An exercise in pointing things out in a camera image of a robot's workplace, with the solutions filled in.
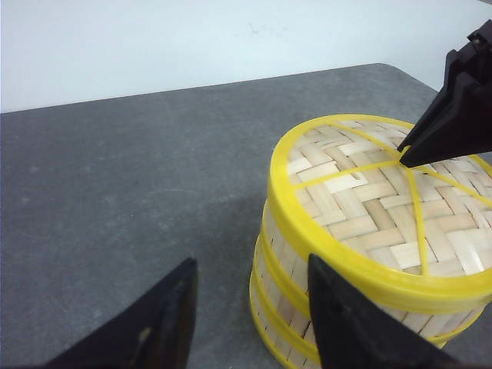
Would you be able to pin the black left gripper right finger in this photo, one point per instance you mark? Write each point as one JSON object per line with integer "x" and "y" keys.
{"x": 352, "y": 332}

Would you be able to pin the bamboo steamer tray two buns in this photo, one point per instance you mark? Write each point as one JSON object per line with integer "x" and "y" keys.
{"x": 279, "y": 301}

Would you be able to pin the woven bamboo steamer lid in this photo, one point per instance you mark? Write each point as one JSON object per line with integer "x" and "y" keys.
{"x": 414, "y": 239}

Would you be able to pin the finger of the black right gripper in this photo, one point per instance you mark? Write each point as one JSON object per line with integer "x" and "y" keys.
{"x": 474, "y": 58}
{"x": 457, "y": 123}

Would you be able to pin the bottom bamboo steamer tray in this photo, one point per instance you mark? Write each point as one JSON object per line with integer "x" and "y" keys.
{"x": 274, "y": 334}

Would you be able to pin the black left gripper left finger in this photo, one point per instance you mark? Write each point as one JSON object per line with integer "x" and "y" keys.
{"x": 156, "y": 331}

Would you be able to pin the bamboo steamer tray single bun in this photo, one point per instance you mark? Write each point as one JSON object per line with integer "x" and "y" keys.
{"x": 283, "y": 277}

